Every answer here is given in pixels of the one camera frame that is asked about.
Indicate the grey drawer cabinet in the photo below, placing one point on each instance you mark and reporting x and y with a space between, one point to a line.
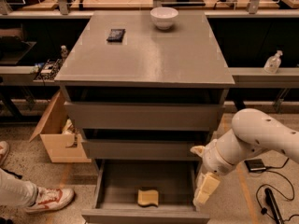
179 66

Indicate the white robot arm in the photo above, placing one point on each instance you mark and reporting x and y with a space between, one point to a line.
253 132

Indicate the cardboard box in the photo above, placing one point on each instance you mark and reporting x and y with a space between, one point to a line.
61 142

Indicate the dark blue snack packet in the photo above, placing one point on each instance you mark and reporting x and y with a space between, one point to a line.
116 35

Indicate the grey bottom drawer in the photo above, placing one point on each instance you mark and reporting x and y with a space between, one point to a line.
118 183

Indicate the black power strip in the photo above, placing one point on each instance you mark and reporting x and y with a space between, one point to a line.
270 200

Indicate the grey drawer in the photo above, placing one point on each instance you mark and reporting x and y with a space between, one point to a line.
118 183
140 150
120 116

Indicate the yellow sponge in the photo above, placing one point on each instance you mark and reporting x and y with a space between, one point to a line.
148 197

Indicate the black white patterned tray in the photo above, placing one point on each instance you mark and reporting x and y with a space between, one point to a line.
49 70

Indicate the white trouser leg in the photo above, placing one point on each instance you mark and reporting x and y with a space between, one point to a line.
15 192

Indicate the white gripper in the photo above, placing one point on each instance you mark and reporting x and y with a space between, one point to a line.
212 160

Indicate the clear pump bottle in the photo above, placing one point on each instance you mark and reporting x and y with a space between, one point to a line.
273 63

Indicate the white red sneaker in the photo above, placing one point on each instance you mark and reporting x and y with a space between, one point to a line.
4 150
50 200

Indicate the grey middle drawer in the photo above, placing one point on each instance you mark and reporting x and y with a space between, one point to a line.
140 150

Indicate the grey top drawer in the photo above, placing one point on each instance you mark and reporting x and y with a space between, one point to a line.
120 116

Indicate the small clear bottle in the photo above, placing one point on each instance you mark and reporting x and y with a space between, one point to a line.
64 52

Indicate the white bowl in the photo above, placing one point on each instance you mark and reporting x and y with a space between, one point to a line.
163 17

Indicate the black power adapter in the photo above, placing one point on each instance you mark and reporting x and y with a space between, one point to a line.
255 165

